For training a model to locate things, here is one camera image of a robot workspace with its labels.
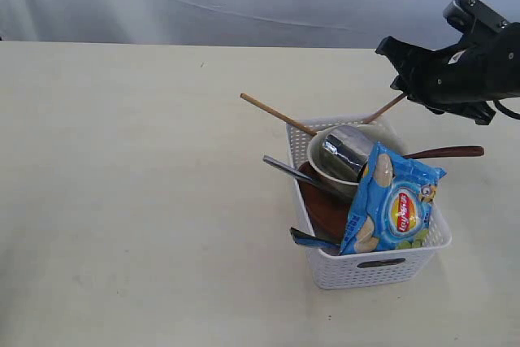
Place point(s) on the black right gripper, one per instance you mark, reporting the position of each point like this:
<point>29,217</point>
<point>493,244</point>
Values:
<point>466,80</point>

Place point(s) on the dark wooden chopstick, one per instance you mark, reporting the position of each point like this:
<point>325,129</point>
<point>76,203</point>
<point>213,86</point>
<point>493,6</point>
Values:
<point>384,109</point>

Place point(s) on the lower blue-grey utensil handle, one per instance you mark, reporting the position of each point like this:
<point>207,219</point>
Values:
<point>304,239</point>

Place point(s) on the dark brown wooden spoon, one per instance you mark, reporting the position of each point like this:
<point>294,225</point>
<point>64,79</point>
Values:
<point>449,152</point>

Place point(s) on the pale green ceramic bowl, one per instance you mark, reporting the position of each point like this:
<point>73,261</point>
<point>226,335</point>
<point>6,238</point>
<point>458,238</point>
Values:
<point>377,133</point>

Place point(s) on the blue chips bag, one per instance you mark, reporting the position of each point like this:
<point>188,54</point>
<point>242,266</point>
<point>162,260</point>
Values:
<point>393,203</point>

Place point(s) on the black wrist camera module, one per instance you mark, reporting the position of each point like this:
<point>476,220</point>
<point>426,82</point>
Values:
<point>474,17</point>

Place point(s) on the light wooden chopstick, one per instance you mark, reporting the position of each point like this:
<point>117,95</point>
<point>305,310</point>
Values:
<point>262,106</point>

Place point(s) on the dark brown wooden plate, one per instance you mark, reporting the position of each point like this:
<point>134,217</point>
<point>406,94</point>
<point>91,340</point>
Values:
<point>327,214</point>

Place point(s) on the white plastic perforated basket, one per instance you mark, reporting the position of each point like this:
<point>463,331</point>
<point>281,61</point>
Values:
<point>361,270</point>

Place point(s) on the upper grey metal utensil handle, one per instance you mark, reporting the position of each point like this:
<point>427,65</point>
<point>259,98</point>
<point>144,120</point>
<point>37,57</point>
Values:
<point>290,171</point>

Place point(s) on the shiny steel cup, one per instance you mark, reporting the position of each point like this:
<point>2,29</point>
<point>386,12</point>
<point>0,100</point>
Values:
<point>344,152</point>

